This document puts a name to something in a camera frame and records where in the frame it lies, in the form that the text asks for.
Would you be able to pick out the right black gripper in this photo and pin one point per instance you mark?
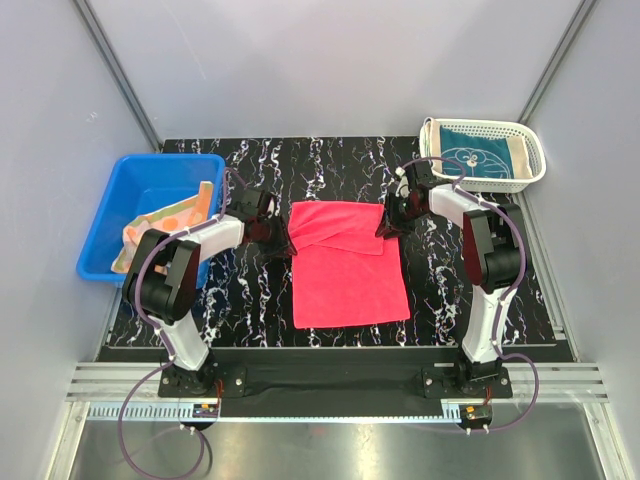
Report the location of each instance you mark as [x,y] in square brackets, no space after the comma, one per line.
[389,224]

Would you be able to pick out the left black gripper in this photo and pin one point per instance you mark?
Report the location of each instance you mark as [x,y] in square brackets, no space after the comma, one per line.
[282,246]

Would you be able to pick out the pink towel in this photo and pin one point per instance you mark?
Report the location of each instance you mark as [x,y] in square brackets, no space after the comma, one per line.
[343,275]

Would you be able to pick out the teal beige Doraemon towel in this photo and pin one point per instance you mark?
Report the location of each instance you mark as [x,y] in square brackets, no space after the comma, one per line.
[476,155]

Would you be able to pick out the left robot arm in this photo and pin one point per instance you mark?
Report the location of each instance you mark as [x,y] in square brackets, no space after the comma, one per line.
[161,282]

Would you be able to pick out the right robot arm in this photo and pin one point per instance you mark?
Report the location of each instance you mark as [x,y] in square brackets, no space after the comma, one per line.
[494,252]

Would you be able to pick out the orange patterned towel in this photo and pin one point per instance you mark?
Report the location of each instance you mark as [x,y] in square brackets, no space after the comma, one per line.
[181,215]

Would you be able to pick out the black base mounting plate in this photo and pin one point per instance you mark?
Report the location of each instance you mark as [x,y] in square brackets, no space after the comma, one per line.
[341,357]

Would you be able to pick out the blue plastic bin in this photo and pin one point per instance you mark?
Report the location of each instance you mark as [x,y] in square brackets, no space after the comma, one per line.
[141,184]

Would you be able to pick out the white perforated basket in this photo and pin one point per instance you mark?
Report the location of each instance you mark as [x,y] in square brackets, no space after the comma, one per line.
[493,129]

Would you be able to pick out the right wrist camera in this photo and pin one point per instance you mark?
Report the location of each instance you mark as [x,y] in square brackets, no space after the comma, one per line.
[402,189]

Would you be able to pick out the white cable duct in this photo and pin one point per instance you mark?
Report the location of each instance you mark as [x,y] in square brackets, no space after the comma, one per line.
[277,412]

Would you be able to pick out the aluminium rail profile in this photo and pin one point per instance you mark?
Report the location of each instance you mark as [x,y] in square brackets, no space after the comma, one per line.
[555,382]

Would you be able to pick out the right aluminium frame post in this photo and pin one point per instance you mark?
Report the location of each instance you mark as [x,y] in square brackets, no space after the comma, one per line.
[577,22]

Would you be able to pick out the aluminium frame post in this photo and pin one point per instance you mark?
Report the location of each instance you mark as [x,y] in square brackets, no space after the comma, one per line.
[106,51]
[577,22]

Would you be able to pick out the left aluminium frame post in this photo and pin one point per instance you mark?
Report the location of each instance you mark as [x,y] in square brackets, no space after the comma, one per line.
[106,51]

